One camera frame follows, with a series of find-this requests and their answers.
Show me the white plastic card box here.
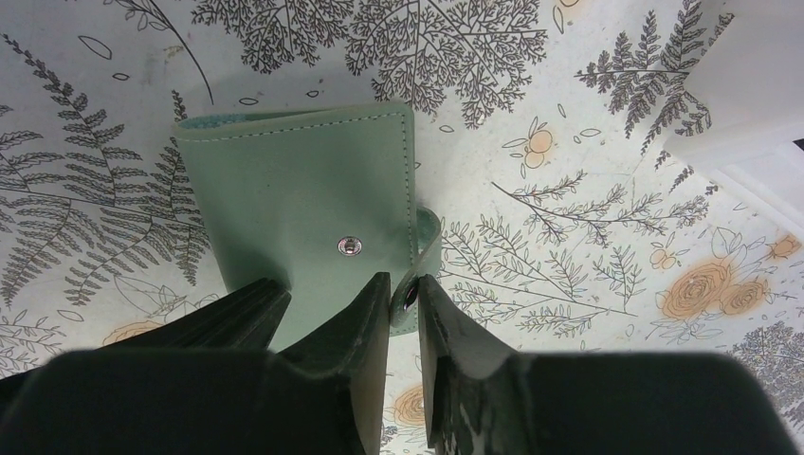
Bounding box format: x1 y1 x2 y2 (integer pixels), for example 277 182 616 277
664 1 803 239

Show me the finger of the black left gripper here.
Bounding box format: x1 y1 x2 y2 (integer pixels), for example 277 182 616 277
0 277 293 403

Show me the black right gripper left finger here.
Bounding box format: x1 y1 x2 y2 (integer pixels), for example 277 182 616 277
1 272 391 454

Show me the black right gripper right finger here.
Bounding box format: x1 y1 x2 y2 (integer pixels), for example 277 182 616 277
418 275 796 454

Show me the green leather card holder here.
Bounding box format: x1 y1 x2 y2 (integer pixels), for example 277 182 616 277
174 102 442 351

